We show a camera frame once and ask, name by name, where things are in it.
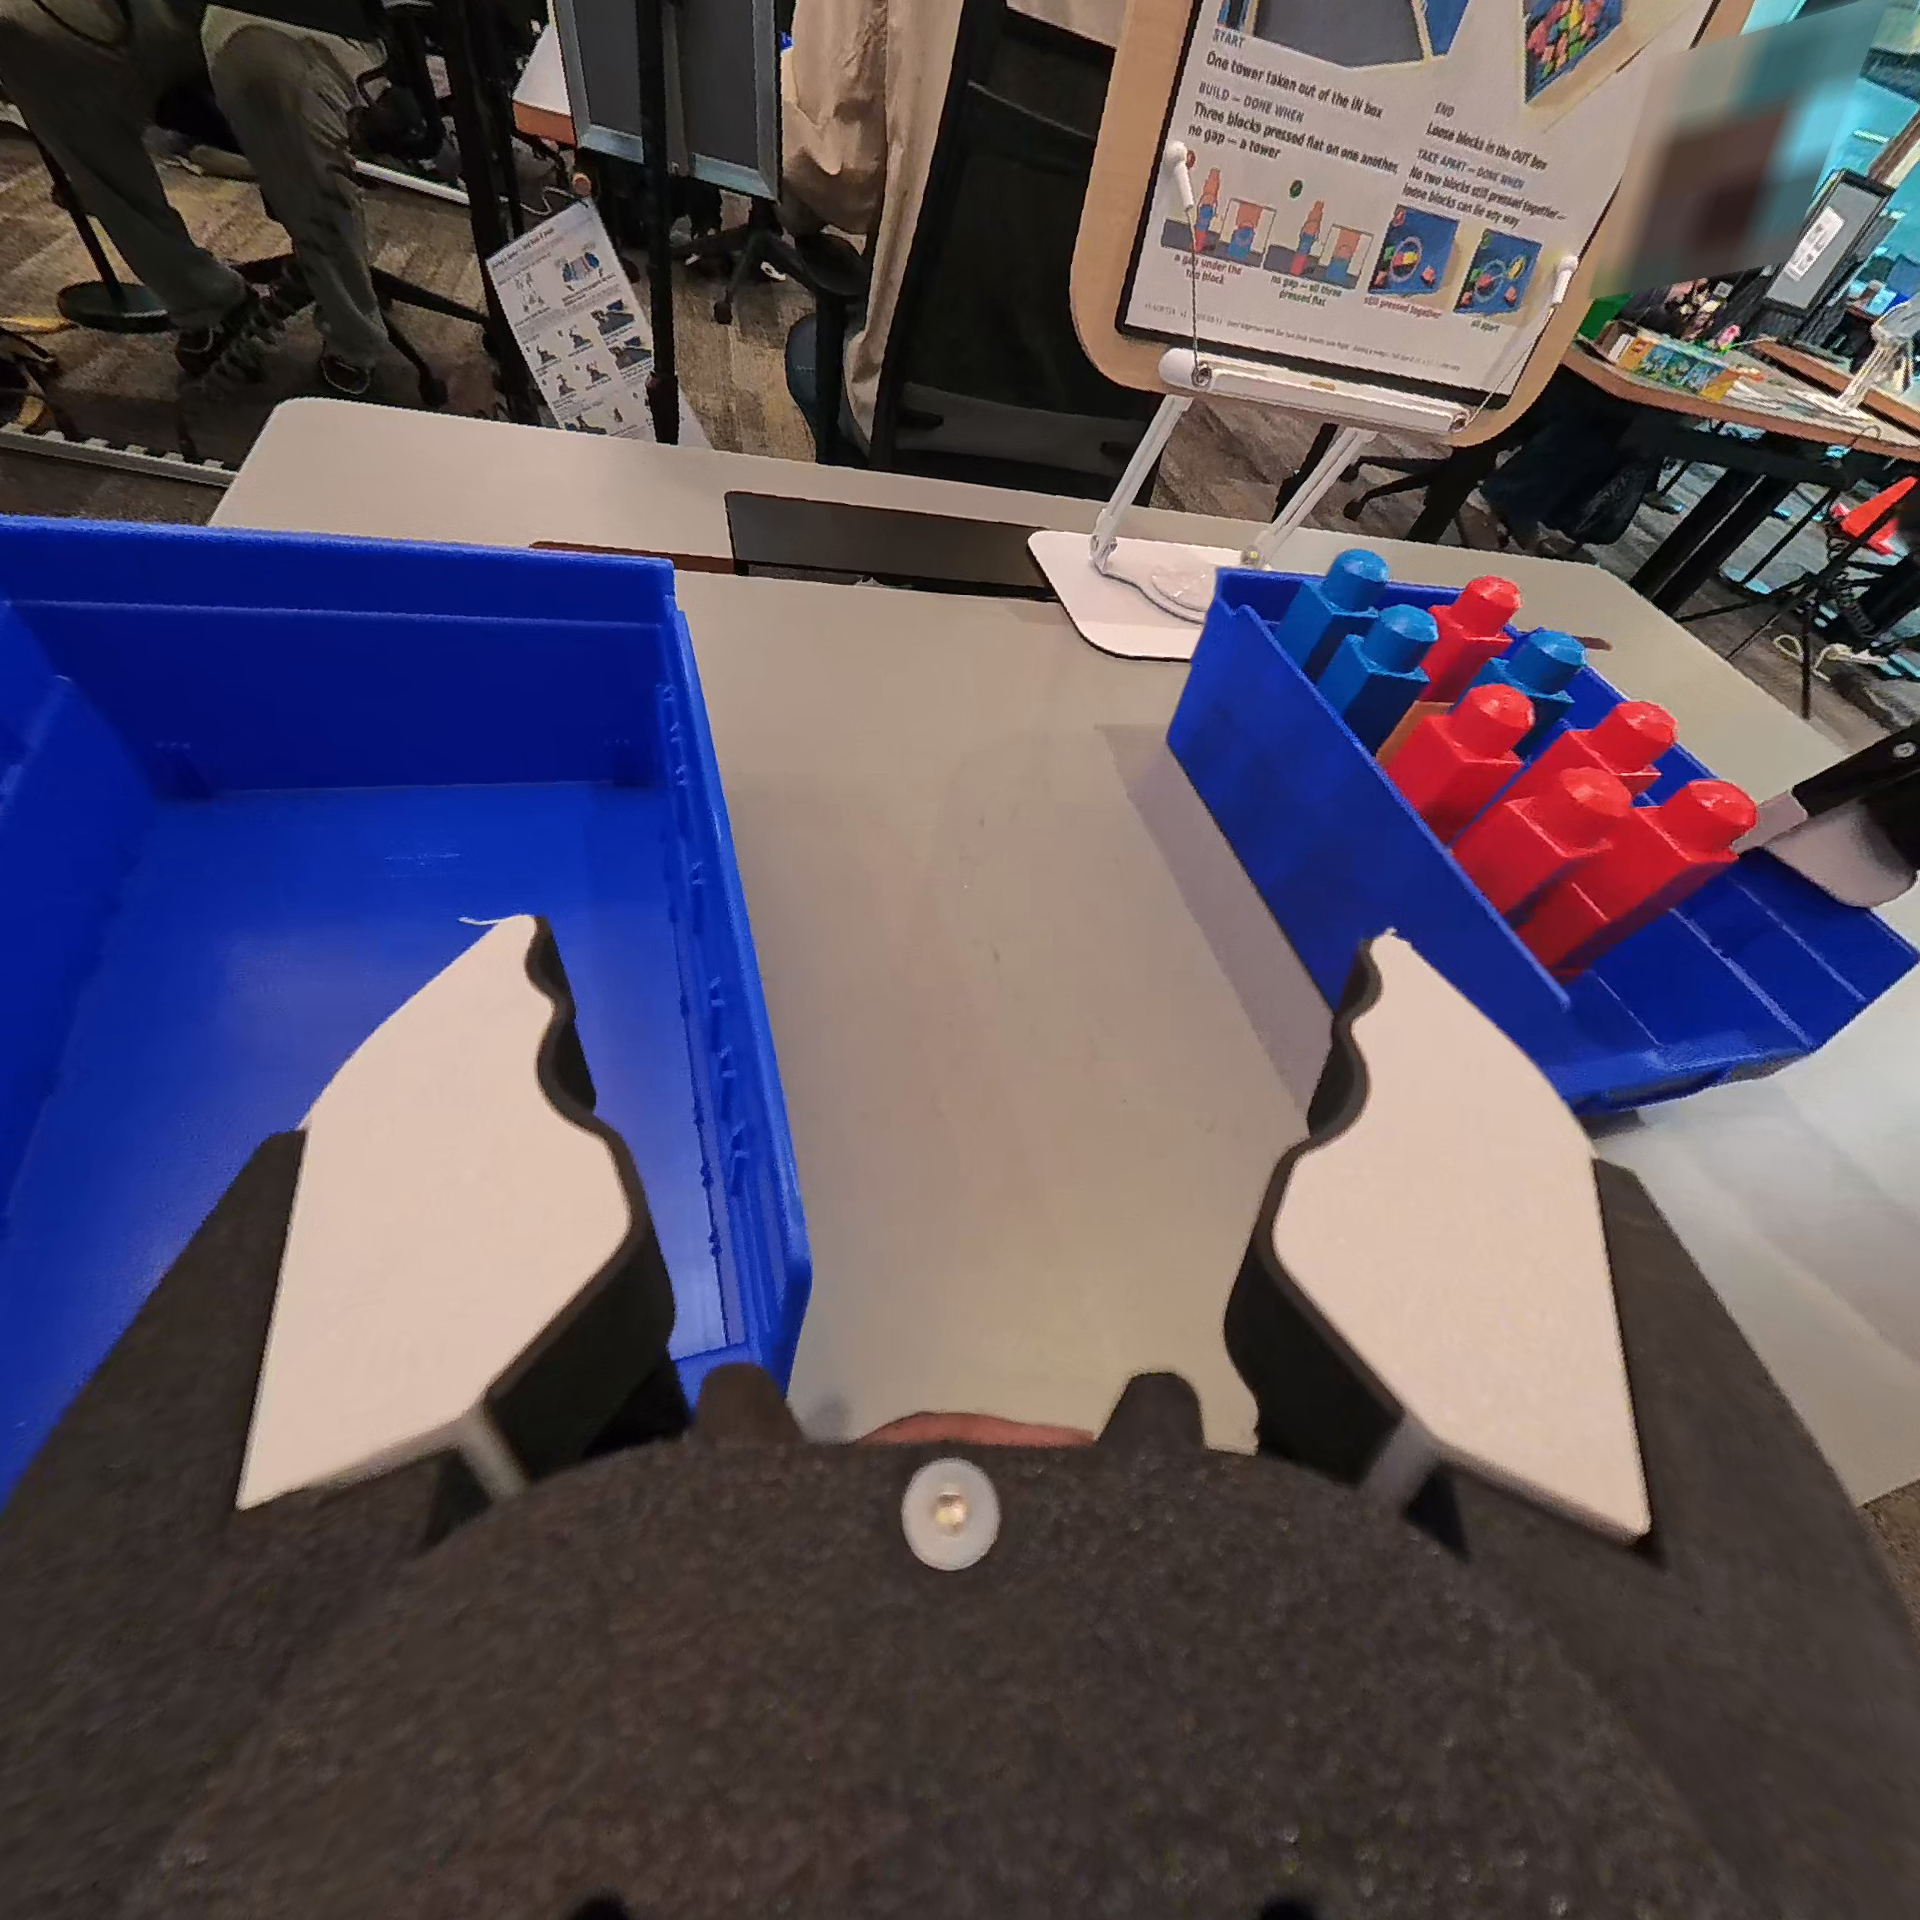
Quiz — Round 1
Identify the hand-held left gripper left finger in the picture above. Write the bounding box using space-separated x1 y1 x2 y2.
235 914 681 1511

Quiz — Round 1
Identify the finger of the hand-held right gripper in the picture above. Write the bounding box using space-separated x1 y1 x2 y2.
1732 728 1920 913

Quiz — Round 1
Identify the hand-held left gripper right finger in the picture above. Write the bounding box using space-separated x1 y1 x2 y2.
1223 930 1657 1548

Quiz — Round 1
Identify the cluster of block towers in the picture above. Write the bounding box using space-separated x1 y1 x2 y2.
1277 547 1759 977

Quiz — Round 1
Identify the blue plastic bin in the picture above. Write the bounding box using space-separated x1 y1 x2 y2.
0 515 815 1502
1166 567 1920 1124

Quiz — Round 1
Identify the orange traffic cone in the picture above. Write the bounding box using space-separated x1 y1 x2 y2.
1837 479 1920 579

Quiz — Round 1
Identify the wooden side table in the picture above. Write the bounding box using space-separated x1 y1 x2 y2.
1558 292 1920 618

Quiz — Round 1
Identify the white document holder stand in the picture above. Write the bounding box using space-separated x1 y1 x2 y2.
1027 348 1478 664

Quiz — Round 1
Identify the wooden instruction board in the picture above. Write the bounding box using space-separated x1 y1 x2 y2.
1070 0 1758 452

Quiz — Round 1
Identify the printed instruction flyer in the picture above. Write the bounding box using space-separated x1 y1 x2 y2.
487 194 662 442

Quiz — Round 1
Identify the black stand pole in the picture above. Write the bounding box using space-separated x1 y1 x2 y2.
440 0 548 430

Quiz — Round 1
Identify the black office chair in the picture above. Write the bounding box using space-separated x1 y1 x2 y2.
787 0 1201 497

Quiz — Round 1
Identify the grey panel stand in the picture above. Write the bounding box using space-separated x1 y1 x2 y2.
555 0 783 191

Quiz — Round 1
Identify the black cable flap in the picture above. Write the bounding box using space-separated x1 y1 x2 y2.
726 492 1057 601

